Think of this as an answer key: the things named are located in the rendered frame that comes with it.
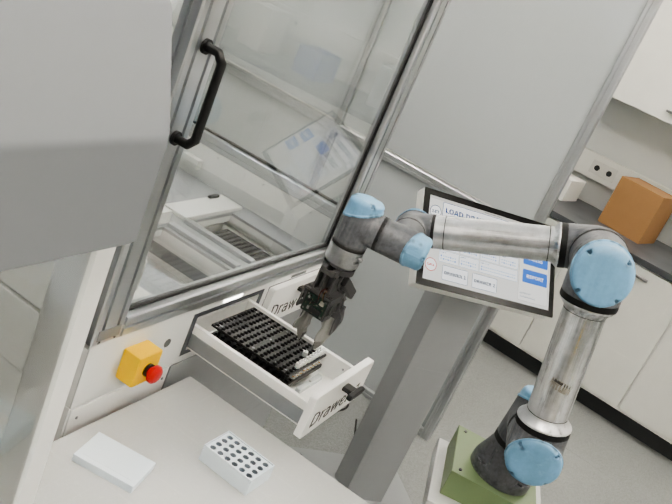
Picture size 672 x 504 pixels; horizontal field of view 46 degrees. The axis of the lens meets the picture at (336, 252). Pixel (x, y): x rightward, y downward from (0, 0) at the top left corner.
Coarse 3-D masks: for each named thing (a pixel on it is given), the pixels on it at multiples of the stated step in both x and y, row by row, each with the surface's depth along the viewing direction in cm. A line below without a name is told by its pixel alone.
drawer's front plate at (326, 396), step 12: (372, 360) 190; (348, 372) 180; (360, 372) 185; (336, 384) 173; (360, 384) 191; (312, 396) 166; (324, 396) 169; (336, 396) 177; (312, 408) 166; (324, 408) 174; (336, 408) 183; (300, 420) 168; (324, 420) 179; (300, 432) 169
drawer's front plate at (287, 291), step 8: (312, 272) 224; (296, 280) 214; (304, 280) 218; (312, 280) 223; (272, 288) 204; (280, 288) 206; (288, 288) 211; (296, 288) 216; (272, 296) 204; (280, 296) 209; (288, 296) 214; (296, 296) 219; (264, 304) 206; (272, 304) 207; (280, 304) 212; (288, 304) 216; (272, 312) 210; (280, 312) 214; (288, 312) 220
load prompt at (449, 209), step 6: (444, 204) 248; (450, 204) 249; (444, 210) 248; (450, 210) 249; (456, 210) 250; (462, 210) 251; (468, 210) 252; (456, 216) 250; (462, 216) 251; (468, 216) 252; (474, 216) 253; (480, 216) 254; (486, 216) 255
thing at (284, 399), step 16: (240, 304) 198; (256, 304) 200; (208, 320) 187; (192, 336) 180; (208, 336) 178; (304, 336) 195; (208, 352) 178; (224, 352) 177; (224, 368) 177; (240, 368) 175; (256, 368) 174; (320, 368) 194; (336, 368) 192; (240, 384) 176; (256, 384) 174; (272, 384) 172; (320, 384) 189; (272, 400) 173; (288, 400) 171; (304, 400) 169; (288, 416) 171
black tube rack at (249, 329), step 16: (224, 320) 185; (240, 320) 188; (256, 320) 192; (272, 320) 195; (224, 336) 186; (240, 336) 182; (256, 336) 185; (272, 336) 188; (288, 336) 191; (240, 352) 181; (256, 352) 179; (272, 352) 181; (288, 352) 184; (272, 368) 180; (288, 384) 177
